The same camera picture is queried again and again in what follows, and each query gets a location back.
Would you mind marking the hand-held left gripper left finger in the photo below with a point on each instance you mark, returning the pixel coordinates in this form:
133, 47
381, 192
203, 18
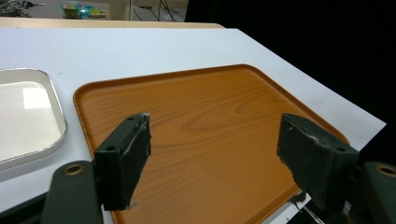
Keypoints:
120, 165

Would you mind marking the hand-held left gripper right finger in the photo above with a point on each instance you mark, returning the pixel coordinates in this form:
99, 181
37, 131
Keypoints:
314, 158

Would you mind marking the orange wood-grain tray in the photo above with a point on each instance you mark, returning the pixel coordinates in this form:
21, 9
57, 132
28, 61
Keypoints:
205, 133

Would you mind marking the white tray with silver rim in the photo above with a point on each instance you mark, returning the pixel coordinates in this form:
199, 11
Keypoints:
26, 116

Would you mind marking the beige wooden table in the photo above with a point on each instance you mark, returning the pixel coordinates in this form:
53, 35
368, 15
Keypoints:
102, 23

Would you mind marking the colourful plastic packets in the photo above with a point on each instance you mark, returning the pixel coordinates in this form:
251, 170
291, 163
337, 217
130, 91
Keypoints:
81, 11

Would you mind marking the grey bundle of cloth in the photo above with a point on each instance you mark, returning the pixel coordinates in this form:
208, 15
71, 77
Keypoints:
14, 7

